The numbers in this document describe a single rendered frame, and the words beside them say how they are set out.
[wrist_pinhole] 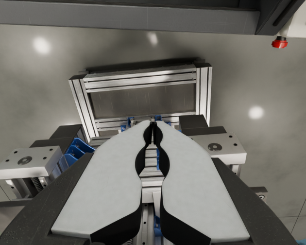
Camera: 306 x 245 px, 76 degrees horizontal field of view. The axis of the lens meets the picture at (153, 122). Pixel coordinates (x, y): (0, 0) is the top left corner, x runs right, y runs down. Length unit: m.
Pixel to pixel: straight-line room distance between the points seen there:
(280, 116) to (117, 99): 1.26
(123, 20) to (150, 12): 0.05
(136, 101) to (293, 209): 2.09
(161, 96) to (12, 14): 0.93
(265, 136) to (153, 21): 1.60
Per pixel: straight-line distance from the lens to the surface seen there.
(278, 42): 0.64
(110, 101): 1.29
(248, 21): 0.44
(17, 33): 1.62
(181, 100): 1.27
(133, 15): 0.41
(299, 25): 0.45
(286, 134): 1.95
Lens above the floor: 1.36
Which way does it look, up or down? 60 degrees down
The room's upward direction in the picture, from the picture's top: 179 degrees counter-clockwise
